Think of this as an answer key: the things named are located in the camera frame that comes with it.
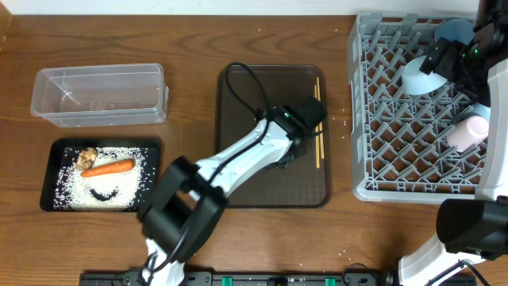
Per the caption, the light blue plastic cup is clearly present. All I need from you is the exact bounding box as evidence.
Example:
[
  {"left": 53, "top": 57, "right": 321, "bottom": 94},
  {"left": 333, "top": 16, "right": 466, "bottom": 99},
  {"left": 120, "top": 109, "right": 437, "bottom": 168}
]
[{"left": 433, "top": 18, "right": 475, "bottom": 44}]

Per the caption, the dark blue plate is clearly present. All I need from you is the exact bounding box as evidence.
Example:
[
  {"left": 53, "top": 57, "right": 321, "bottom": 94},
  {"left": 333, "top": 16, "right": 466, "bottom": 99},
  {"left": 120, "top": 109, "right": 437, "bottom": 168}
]
[{"left": 455, "top": 102, "right": 491, "bottom": 123}]

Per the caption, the light blue bowl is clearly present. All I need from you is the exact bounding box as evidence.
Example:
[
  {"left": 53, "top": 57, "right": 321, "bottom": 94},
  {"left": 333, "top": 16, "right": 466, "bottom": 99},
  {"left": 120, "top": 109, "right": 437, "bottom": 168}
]
[{"left": 402, "top": 56, "right": 447, "bottom": 95}]

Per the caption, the white plastic cup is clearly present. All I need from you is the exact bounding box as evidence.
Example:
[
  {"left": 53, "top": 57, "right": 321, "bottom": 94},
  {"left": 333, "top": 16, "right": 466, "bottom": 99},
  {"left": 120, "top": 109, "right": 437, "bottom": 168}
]
[{"left": 446, "top": 115, "right": 489, "bottom": 153}]

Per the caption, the pile of white rice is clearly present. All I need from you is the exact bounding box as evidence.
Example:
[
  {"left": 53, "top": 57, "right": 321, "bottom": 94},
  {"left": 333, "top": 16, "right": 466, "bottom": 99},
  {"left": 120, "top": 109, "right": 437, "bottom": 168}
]
[{"left": 48, "top": 147, "right": 159, "bottom": 211}]

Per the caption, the orange carrot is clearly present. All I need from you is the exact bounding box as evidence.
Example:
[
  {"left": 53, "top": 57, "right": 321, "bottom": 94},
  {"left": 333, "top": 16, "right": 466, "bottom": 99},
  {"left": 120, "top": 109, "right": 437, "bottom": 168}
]
[{"left": 81, "top": 160, "right": 135, "bottom": 177}]

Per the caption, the brown food scrap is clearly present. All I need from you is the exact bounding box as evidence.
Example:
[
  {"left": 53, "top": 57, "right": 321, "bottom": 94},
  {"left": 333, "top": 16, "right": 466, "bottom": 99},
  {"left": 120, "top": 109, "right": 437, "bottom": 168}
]
[{"left": 76, "top": 147, "right": 98, "bottom": 171}]

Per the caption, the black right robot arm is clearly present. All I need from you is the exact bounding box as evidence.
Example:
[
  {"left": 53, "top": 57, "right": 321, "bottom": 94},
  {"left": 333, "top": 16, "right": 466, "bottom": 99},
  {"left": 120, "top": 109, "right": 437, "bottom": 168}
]
[{"left": 393, "top": 0, "right": 507, "bottom": 286}]

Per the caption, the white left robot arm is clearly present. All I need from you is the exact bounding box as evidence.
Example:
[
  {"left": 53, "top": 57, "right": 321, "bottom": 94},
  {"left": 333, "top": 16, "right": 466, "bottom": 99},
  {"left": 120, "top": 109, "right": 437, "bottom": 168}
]
[{"left": 137, "top": 96, "right": 326, "bottom": 285}]

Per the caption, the grey dishwasher rack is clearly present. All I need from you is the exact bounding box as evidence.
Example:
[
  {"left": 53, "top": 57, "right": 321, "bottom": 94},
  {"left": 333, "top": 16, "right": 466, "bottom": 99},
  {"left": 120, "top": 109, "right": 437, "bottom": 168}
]
[{"left": 348, "top": 13, "right": 487, "bottom": 204}]

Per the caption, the black waste tray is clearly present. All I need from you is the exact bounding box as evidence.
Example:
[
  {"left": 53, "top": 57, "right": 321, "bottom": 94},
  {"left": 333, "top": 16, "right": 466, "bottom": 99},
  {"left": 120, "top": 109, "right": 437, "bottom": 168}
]
[{"left": 40, "top": 137, "right": 161, "bottom": 211}]

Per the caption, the wooden chopstick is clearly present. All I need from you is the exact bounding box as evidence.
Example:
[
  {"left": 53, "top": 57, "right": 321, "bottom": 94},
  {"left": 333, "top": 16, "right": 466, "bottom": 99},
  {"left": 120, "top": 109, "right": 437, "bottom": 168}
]
[
  {"left": 314, "top": 84, "right": 321, "bottom": 169},
  {"left": 315, "top": 77, "right": 325, "bottom": 160}
]

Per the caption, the brown serving tray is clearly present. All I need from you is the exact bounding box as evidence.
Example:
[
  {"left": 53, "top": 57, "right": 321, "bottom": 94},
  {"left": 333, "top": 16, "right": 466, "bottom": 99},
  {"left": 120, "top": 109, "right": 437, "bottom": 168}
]
[{"left": 213, "top": 64, "right": 333, "bottom": 210}]

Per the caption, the clear plastic bin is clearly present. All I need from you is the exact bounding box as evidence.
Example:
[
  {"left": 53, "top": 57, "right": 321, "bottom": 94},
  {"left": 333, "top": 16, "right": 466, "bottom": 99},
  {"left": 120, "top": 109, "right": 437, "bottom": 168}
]
[{"left": 30, "top": 64, "right": 169, "bottom": 128}]

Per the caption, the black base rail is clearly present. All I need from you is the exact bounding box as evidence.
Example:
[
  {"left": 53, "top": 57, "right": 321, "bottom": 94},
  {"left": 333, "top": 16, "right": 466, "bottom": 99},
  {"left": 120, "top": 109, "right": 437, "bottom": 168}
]
[{"left": 79, "top": 271, "right": 398, "bottom": 286}]

